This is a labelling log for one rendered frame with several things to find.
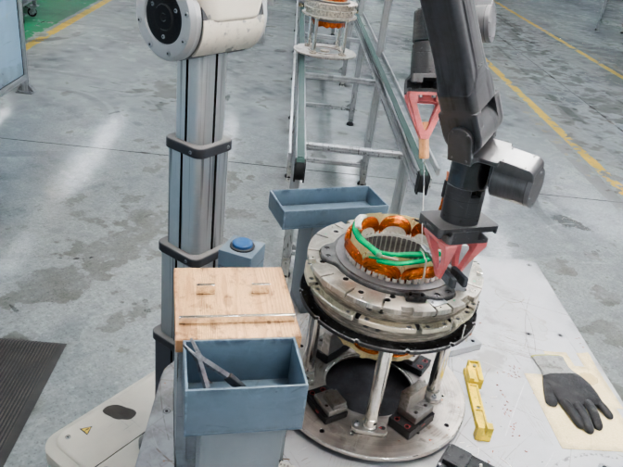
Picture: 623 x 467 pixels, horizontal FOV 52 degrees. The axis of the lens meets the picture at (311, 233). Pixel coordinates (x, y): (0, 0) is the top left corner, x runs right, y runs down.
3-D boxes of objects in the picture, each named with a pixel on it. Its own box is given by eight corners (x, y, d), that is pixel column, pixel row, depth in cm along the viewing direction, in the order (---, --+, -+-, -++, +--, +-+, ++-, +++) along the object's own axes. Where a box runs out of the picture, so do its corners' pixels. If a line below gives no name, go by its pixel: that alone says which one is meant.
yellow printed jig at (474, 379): (492, 443, 122) (497, 430, 120) (474, 440, 122) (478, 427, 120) (477, 368, 141) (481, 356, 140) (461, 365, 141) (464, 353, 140)
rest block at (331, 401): (331, 392, 124) (333, 384, 123) (347, 410, 120) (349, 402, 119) (313, 398, 122) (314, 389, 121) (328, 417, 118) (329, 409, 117)
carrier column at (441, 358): (438, 397, 128) (463, 312, 118) (426, 396, 128) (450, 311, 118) (437, 388, 131) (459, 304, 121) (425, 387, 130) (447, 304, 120)
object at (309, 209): (351, 284, 165) (369, 185, 152) (369, 309, 156) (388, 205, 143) (260, 295, 156) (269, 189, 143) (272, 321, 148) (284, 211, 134)
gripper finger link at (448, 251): (476, 284, 98) (490, 230, 94) (436, 289, 96) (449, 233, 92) (453, 263, 104) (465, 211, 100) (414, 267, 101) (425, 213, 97)
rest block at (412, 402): (396, 411, 120) (401, 390, 118) (413, 398, 124) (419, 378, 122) (414, 425, 118) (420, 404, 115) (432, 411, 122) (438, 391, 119)
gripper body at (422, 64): (441, 93, 109) (444, 48, 108) (452, 86, 99) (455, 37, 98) (403, 91, 110) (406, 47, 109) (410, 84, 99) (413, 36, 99)
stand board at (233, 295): (300, 348, 99) (301, 335, 98) (174, 353, 94) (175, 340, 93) (280, 278, 116) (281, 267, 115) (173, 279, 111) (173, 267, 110)
